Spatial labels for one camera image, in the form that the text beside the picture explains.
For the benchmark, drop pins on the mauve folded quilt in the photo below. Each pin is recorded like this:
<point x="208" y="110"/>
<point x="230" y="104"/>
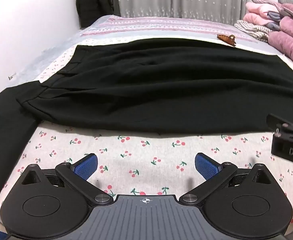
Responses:
<point x="289" y="40"/>

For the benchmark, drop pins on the grey striped cloth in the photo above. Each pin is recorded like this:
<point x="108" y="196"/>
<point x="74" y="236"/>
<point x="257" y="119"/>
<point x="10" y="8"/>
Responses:
<point x="251" y="28"/>

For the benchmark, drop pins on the grey-blue folded garment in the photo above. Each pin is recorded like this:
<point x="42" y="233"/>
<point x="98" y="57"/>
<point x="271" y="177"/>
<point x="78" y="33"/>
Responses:
<point x="274" y="17"/>

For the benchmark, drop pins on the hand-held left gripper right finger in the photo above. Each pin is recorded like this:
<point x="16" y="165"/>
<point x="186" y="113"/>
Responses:
<point x="204" y="165"/>

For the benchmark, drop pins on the brown hair clip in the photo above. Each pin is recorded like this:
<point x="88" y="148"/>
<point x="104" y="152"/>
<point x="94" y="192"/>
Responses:
<point x="225" y="39"/>

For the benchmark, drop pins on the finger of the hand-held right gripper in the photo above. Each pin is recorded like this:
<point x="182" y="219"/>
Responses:
<point x="286" y="128"/>

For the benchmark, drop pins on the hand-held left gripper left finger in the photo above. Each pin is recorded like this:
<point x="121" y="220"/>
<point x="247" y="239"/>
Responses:
<point x="87" y="165"/>

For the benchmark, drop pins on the cherry print bed sheet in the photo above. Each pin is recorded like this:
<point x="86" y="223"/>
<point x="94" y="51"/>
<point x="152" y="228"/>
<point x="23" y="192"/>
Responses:
<point x="149" y="155"/>

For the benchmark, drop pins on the dark hanging jacket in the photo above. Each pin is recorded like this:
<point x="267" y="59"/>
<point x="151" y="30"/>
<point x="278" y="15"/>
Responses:
<point x="91" y="5"/>

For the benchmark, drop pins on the small wall fitting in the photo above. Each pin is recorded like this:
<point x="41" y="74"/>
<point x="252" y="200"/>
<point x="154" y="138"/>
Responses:
<point x="12" y="76"/>

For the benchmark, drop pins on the black pants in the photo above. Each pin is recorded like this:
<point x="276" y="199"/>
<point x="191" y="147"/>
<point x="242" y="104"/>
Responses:
<point x="161" y="92"/>

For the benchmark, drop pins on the pink striped blanket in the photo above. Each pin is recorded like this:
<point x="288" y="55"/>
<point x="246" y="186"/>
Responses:
<point x="161" y="25"/>

